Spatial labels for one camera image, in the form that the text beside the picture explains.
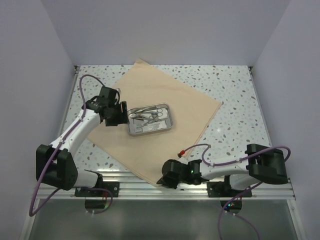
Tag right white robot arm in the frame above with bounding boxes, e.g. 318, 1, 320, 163
157, 144, 291, 197

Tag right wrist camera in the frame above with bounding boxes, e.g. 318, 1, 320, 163
177, 149, 186, 159

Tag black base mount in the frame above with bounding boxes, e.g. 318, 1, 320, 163
74, 181, 120, 198
206, 181, 244, 198

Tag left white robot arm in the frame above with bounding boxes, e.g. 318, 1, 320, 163
36, 86, 128, 197

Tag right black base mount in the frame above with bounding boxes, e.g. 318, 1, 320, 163
206, 181, 244, 198

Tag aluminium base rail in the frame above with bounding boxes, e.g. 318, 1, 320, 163
32, 172, 296, 201

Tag stainless steel tray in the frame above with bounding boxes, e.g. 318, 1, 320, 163
127, 103, 174, 137

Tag steel surgical scissors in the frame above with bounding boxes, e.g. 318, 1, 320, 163
143, 114, 160, 127

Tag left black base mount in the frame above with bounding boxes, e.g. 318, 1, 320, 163
74, 181, 120, 198

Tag green suture packet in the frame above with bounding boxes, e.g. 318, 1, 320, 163
134, 120, 146, 133

